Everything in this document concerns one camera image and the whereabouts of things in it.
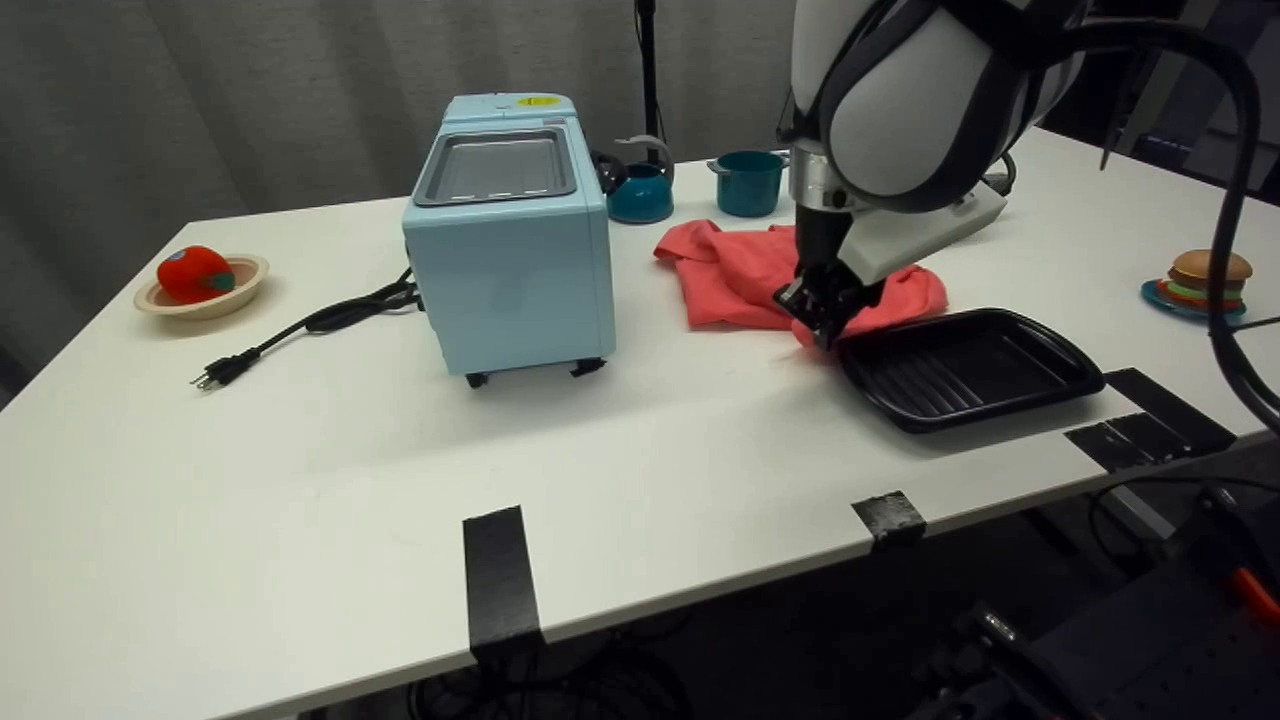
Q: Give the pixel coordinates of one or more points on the black tape patch right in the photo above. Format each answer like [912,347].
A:
[1156,429]

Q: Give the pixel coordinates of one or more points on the teal small plate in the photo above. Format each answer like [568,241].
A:
[1156,299]

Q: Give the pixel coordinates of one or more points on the beige small plate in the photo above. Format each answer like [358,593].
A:
[248,272]

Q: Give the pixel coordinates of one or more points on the red shirt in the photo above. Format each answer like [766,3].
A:
[732,277]

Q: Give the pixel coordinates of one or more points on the toy hamburger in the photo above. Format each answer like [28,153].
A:
[1189,277]

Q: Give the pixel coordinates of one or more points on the teal toy pot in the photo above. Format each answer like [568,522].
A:
[744,183]

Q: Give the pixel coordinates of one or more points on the red toy tomato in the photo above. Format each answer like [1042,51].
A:
[195,272]

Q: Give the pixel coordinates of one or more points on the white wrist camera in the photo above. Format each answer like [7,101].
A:
[884,241]

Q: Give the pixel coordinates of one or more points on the black stand pole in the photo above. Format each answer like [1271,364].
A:
[644,40]

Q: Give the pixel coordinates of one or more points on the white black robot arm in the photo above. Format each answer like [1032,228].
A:
[896,111]

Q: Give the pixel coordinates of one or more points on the light blue toaster oven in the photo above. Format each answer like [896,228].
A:
[509,236]

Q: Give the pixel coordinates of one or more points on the black tape square middle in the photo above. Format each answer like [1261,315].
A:
[889,519]

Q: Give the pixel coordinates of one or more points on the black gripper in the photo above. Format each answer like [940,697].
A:
[827,293]

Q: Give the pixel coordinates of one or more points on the black grill tray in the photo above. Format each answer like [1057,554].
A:
[961,371]

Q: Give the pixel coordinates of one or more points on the black tape strip left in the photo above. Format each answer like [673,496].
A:
[496,585]

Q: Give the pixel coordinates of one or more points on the teal toy kettle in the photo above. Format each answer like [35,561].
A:
[637,195]

